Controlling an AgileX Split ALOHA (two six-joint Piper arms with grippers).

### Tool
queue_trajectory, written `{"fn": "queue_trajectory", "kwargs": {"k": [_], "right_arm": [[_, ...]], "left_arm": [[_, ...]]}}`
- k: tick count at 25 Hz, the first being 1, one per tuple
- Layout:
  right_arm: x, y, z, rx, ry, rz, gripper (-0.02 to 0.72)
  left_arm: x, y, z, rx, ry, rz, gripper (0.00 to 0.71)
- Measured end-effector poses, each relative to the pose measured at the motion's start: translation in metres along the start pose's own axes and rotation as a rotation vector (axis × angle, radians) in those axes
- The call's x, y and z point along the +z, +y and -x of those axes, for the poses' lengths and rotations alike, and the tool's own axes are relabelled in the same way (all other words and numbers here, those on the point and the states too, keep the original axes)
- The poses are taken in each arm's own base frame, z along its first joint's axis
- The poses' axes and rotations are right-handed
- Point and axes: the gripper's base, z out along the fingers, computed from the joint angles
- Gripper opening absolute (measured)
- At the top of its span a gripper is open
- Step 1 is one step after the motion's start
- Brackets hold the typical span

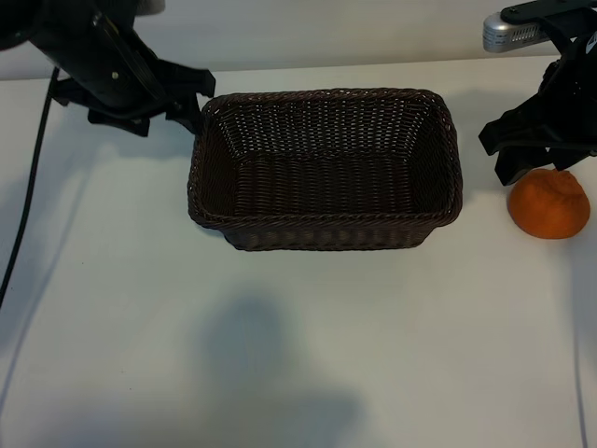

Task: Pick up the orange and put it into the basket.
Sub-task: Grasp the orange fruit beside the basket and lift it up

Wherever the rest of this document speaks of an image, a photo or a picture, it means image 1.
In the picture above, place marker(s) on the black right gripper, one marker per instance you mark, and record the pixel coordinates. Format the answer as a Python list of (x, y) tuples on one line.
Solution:
[(559, 112)]

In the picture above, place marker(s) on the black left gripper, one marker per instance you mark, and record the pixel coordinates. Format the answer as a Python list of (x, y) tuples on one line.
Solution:
[(98, 70)]

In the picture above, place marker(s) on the orange fruit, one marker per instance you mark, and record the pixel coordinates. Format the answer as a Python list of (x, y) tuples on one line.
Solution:
[(548, 207)]

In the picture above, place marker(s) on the dark brown wicker basket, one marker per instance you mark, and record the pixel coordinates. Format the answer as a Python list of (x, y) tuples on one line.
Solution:
[(326, 186)]

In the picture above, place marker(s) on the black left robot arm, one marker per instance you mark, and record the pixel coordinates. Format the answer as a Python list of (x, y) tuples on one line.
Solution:
[(16, 23)]

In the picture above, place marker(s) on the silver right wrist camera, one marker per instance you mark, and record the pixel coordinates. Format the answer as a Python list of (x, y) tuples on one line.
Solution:
[(503, 30)]

